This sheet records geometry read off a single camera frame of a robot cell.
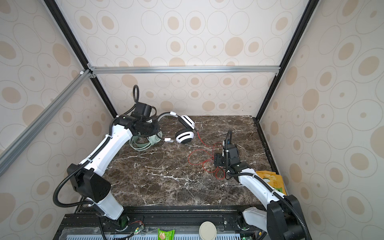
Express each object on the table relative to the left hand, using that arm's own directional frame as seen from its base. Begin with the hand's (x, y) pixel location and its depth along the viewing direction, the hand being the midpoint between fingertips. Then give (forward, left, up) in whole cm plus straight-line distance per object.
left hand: (164, 127), depth 80 cm
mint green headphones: (+6, +11, -20) cm, 24 cm away
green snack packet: (-46, -4, -22) cm, 51 cm away
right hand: (-8, -32, -16) cm, 37 cm away
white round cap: (-45, -23, -18) cm, 54 cm away
